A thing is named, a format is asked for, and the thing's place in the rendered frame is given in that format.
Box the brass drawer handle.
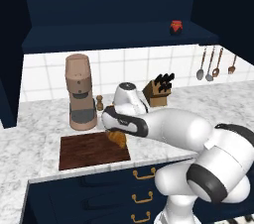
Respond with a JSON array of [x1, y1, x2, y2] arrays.
[[130, 210, 152, 224], [132, 167, 157, 181], [131, 190, 155, 205]]

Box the dark blue drawer front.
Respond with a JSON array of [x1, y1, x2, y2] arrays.
[[27, 161, 187, 199], [26, 186, 172, 217], [24, 206, 167, 224]]

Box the grey hanging spoon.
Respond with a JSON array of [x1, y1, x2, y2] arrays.
[[195, 46, 208, 81]]

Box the brown hanging spatula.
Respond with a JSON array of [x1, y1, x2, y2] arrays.
[[227, 54, 238, 75]]

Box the brown hanging wooden spoon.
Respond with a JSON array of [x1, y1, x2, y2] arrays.
[[211, 47, 224, 78]]

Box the red jam jar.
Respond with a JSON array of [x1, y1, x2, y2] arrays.
[[169, 20, 184, 36]]

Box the dark blue cabinet door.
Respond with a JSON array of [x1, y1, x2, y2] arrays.
[[190, 0, 254, 67], [0, 0, 33, 130]]

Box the wooden knife block black handles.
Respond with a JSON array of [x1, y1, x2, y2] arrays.
[[142, 72, 176, 108]]

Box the dark blue open wall cabinet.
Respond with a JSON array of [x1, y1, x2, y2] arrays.
[[21, 0, 220, 55]]

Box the grey hanging ladle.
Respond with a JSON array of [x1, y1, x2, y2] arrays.
[[204, 46, 216, 83]]

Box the dark wooden cutting board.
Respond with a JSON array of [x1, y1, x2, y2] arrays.
[[58, 131, 132, 171]]

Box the golden brown croissant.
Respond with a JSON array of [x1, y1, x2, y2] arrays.
[[106, 130, 129, 150]]

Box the brown pepper mill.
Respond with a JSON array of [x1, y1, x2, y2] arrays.
[[95, 94, 105, 112]]

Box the beige coffee machine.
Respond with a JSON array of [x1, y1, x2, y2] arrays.
[[64, 53, 99, 132]]

